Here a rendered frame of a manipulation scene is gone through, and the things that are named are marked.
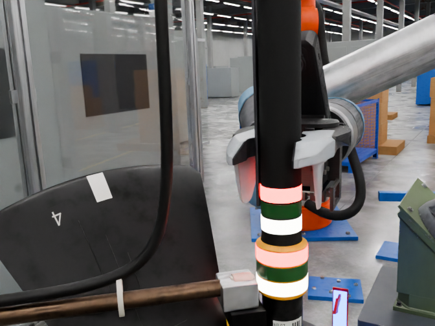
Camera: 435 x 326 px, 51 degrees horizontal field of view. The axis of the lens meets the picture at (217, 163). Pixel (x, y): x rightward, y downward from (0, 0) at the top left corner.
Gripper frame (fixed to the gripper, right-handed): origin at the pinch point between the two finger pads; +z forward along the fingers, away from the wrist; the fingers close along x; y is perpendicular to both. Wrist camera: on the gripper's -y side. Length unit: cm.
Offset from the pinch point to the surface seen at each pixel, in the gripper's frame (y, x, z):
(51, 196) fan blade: 5.6, 22.2, -0.7
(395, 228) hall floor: 147, 1, -409
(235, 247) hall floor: 148, 130, -320
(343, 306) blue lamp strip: 32.3, -0.9, -37.4
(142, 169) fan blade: 4.3, 16.8, -8.8
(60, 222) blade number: 7.7, 20.6, 0.2
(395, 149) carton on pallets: 136, 17, -780
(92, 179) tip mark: 4.6, 20.0, -4.3
